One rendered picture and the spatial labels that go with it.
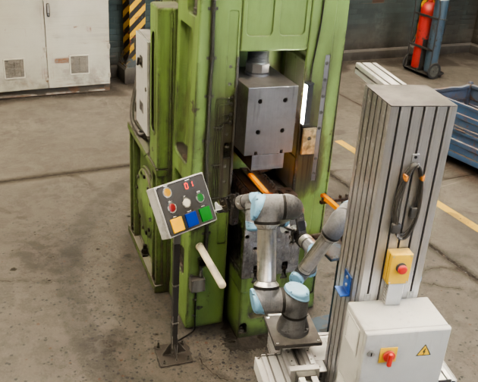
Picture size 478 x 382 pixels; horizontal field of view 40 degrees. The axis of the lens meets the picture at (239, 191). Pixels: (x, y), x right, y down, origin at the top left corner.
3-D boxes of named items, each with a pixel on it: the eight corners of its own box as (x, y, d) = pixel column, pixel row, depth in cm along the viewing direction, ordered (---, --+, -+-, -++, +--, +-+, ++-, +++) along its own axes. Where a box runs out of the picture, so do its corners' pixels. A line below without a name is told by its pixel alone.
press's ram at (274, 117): (305, 151, 388) (312, 85, 371) (243, 156, 375) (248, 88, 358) (277, 126, 423) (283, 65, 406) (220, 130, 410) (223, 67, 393)
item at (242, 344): (308, 347, 424) (308, 345, 423) (222, 364, 405) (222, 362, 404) (284, 311, 457) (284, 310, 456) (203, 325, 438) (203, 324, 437)
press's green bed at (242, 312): (290, 330, 438) (297, 270, 418) (237, 340, 426) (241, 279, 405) (259, 285, 484) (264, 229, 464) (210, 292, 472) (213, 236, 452)
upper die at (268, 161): (282, 167, 388) (284, 152, 383) (250, 170, 381) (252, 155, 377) (256, 142, 423) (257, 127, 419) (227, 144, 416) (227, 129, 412)
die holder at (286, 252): (297, 270, 418) (304, 208, 398) (240, 279, 405) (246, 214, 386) (264, 229, 465) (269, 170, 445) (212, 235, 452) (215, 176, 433)
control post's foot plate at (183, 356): (195, 362, 404) (195, 350, 400) (159, 369, 397) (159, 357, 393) (185, 340, 422) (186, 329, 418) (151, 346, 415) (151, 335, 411)
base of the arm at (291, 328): (312, 337, 302) (315, 320, 298) (281, 339, 299) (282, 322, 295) (303, 317, 315) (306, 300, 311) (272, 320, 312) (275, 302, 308)
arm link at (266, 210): (285, 317, 294) (287, 194, 289) (253, 317, 291) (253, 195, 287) (280, 309, 306) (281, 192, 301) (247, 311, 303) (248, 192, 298)
